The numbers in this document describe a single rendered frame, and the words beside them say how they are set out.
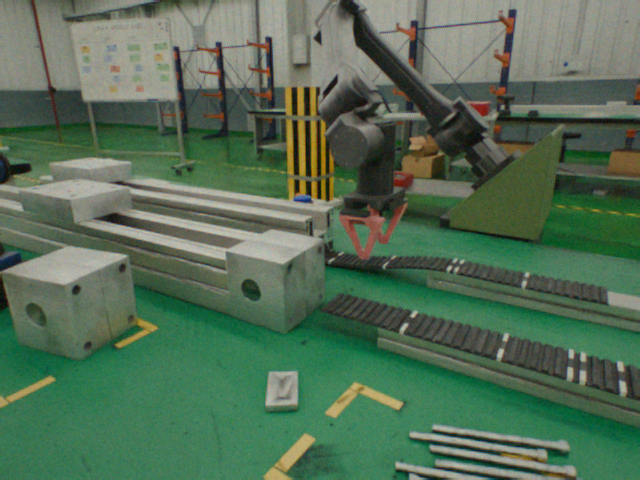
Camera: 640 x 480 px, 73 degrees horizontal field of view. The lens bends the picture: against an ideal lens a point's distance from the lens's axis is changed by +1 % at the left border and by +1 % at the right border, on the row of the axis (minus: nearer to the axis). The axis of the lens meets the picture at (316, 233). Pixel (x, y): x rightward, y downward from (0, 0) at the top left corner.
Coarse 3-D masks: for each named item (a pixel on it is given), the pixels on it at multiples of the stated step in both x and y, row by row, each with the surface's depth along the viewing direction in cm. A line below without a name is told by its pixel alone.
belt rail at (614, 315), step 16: (432, 272) 64; (448, 288) 64; (464, 288) 63; (480, 288) 62; (496, 288) 60; (512, 288) 59; (528, 304) 59; (544, 304) 58; (560, 304) 57; (576, 304) 55; (592, 304) 55; (624, 304) 53; (592, 320) 55; (608, 320) 54; (624, 320) 53
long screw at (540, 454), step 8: (416, 432) 37; (424, 440) 37; (432, 440) 36; (440, 440) 36; (448, 440) 36; (456, 440) 36; (464, 440) 36; (480, 448) 36; (488, 448) 35; (496, 448) 35; (504, 448) 35; (512, 448) 35; (528, 456) 35; (536, 456) 35; (544, 456) 34
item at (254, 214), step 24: (144, 192) 91; (168, 192) 97; (192, 192) 93; (216, 192) 91; (192, 216) 84; (216, 216) 82; (240, 216) 77; (264, 216) 75; (288, 216) 73; (312, 216) 72
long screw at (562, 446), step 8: (440, 432) 37; (448, 432) 37; (456, 432) 37; (464, 432) 37; (472, 432) 37; (480, 432) 37; (488, 432) 37; (496, 440) 36; (504, 440) 36; (512, 440) 36; (520, 440) 36; (528, 440) 36; (536, 440) 36; (544, 440) 36; (560, 440) 36; (544, 448) 36; (552, 448) 35; (560, 448) 35; (568, 448) 35
